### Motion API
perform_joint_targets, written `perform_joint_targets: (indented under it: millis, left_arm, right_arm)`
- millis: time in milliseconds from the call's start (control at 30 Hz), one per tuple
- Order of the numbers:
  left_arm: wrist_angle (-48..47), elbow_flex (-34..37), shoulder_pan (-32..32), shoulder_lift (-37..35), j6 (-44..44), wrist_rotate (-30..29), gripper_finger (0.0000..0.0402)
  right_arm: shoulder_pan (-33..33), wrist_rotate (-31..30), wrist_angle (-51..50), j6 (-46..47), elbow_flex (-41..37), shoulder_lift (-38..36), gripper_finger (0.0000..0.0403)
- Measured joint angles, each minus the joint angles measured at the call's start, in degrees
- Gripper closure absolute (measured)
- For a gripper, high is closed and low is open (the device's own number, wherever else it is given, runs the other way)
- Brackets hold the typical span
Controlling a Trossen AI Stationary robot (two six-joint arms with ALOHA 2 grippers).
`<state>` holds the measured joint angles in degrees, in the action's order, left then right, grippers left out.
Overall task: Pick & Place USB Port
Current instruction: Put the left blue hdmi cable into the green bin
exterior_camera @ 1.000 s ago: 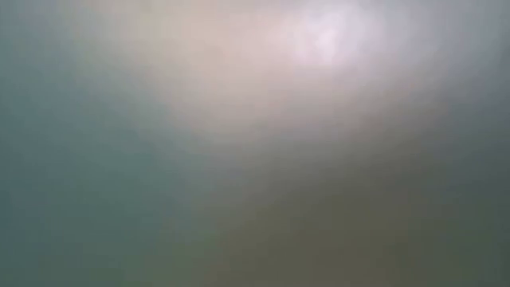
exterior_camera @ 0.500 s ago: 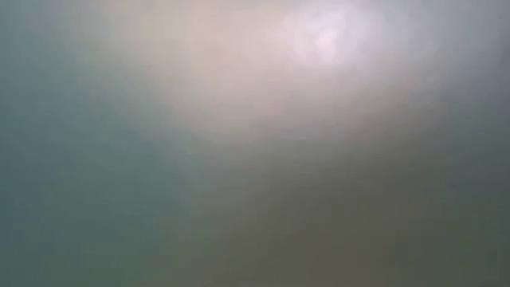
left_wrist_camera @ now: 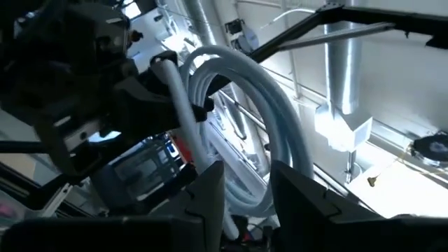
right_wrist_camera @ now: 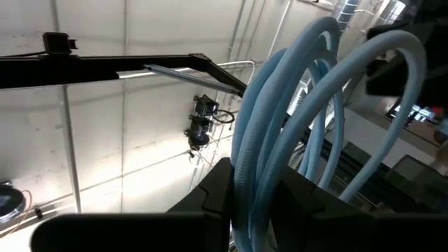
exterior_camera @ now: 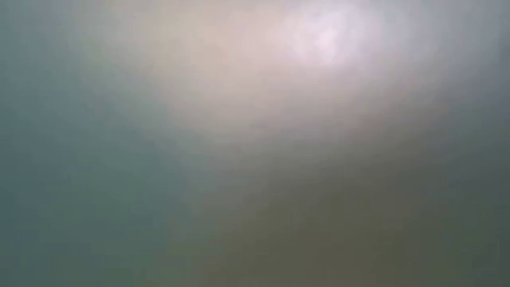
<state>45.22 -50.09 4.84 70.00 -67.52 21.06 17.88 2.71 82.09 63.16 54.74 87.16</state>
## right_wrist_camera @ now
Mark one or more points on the small black frame clamp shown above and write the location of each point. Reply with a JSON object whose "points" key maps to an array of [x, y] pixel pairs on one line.
{"points": [[57, 42]]}

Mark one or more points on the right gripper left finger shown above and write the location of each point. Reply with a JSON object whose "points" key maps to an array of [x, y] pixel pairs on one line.
{"points": [[213, 189]]}

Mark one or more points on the white LED light bar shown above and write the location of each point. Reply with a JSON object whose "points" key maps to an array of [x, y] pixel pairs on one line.
{"points": [[196, 80]]}

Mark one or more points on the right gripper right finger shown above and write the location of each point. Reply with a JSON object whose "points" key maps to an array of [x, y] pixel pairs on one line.
{"points": [[297, 203]]}

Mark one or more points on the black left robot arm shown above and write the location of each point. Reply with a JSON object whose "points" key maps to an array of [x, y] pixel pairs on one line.
{"points": [[420, 52]]}

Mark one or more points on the black aluminium frame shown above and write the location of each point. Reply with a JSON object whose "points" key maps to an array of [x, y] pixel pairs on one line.
{"points": [[70, 70]]}

